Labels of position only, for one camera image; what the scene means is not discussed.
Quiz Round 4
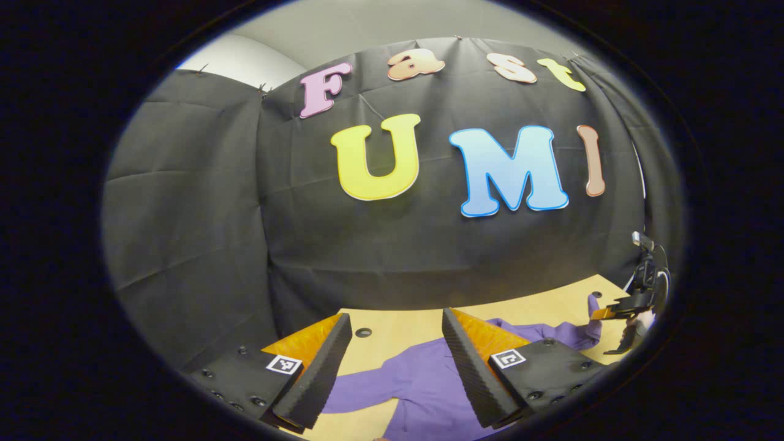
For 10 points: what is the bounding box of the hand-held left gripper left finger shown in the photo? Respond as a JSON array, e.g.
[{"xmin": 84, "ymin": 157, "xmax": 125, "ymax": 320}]
[{"xmin": 184, "ymin": 312, "xmax": 354, "ymax": 435}]

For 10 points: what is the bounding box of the black backdrop cloth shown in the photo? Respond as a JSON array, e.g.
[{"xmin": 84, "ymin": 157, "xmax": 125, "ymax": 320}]
[{"xmin": 103, "ymin": 37, "xmax": 684, "ymax": 374}]

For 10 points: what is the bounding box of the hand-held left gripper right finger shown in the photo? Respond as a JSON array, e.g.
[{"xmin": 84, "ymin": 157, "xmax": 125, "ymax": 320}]
[{"xmin": 441, "ymin": 307, "xmax": 604, "ymax": 429}]

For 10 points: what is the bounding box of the purple button shirt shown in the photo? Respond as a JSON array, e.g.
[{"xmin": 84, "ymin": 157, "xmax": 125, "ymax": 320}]
[{"xmin": 322, "ymin": 293, "xmax": 604, "ymax": 441}]

